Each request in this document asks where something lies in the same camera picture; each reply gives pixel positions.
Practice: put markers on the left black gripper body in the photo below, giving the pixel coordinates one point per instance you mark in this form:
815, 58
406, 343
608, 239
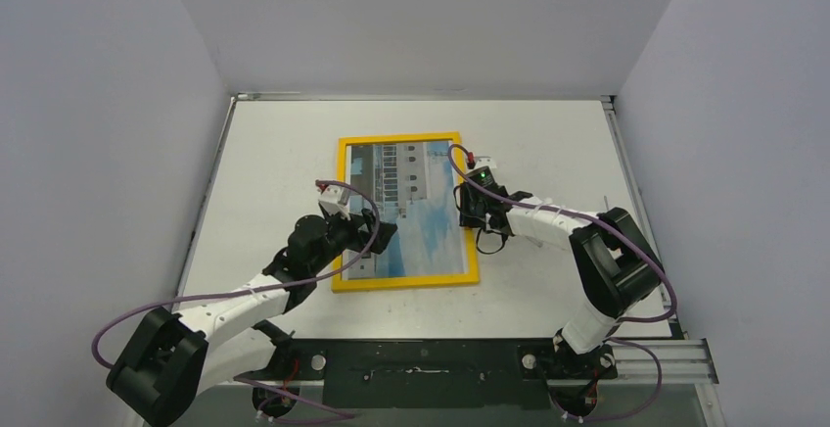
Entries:
342, 234

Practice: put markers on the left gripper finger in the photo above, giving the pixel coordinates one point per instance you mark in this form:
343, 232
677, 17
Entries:
378, 235
364, 227

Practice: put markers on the yellow wooden photo frame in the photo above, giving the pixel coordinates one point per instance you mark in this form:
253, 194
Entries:
360, 201

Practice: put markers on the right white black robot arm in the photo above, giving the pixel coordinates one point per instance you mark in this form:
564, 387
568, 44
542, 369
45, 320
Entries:
616, 267

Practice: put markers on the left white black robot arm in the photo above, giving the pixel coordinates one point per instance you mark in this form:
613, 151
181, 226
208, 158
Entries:
174, 356

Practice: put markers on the blue building photo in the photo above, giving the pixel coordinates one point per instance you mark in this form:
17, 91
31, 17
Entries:
412, 185

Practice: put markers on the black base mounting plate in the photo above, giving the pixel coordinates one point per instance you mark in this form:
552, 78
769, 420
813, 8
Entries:
435, 373

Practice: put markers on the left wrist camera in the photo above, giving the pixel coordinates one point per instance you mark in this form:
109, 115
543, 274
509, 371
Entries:
334, 200

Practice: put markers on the aluminium rail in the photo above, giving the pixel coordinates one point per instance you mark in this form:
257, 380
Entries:
683, 362

